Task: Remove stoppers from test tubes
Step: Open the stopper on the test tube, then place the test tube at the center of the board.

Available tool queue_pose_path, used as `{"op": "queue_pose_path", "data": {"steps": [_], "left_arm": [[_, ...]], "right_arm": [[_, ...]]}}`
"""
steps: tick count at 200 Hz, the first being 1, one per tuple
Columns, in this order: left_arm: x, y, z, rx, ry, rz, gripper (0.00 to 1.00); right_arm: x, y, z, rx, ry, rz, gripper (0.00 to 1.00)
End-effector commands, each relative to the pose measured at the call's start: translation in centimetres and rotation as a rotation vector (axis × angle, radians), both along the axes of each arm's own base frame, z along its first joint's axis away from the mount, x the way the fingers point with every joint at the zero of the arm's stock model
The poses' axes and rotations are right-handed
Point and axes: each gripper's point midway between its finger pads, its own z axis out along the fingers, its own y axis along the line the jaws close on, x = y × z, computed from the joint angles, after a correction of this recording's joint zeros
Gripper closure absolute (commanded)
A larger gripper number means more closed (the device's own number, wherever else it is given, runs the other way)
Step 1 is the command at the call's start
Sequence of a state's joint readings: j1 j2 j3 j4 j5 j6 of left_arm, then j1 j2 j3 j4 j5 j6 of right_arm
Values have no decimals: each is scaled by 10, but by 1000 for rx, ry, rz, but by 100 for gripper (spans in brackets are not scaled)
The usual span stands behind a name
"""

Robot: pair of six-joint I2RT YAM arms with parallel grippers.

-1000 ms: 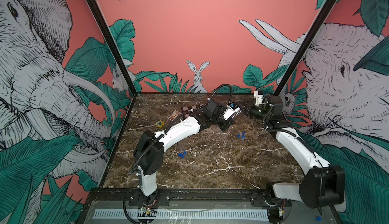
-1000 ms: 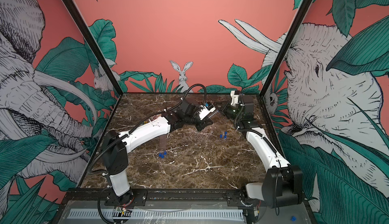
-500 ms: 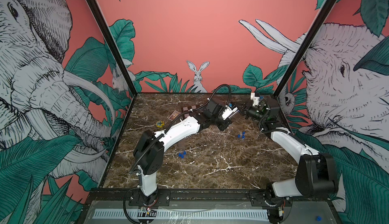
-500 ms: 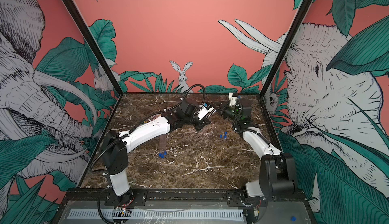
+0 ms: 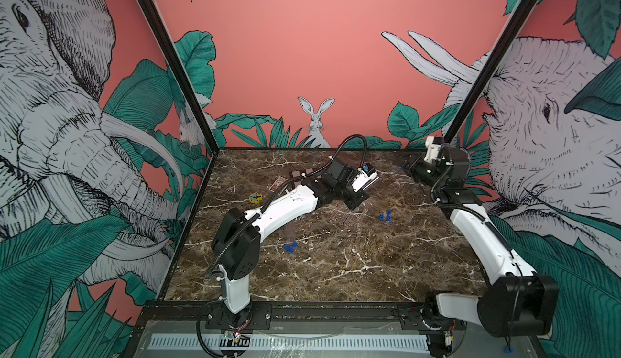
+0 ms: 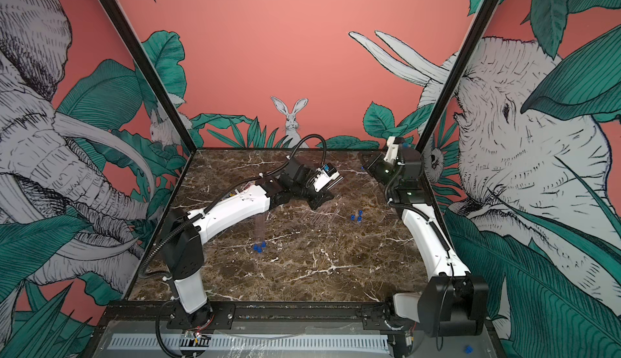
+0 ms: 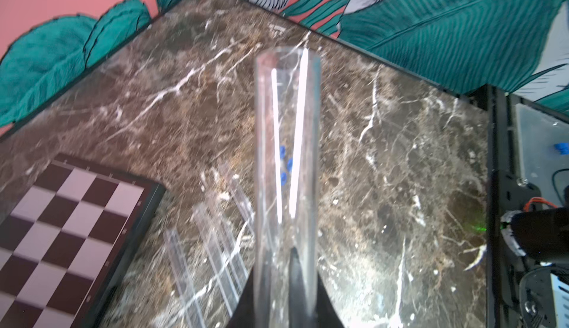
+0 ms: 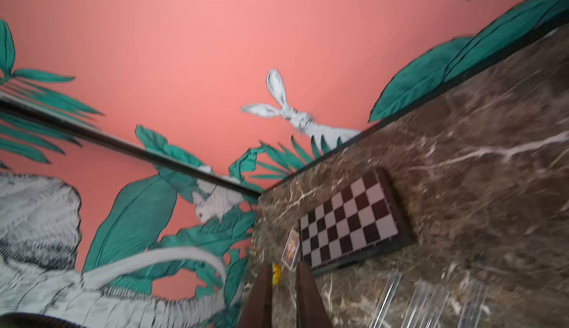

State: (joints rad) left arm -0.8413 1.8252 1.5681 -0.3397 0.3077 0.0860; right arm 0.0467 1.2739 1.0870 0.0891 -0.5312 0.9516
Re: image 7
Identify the brown checkered chess board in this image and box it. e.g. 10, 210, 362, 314
1, 153, 166, 327

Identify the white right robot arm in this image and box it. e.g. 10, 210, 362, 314
500, 207, 568, 264

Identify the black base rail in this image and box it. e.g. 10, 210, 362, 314
477, 85, 568, 327

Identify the clear test tube blue stopper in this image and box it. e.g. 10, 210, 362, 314
253, 47, 321, 327
207, 193, 248, 298
193, 203, 242, 317
219, 163, 254, 233

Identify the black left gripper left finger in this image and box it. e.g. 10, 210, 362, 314
225, 269, 255, 328

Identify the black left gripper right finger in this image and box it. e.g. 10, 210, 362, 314
287, 247, 345, 328

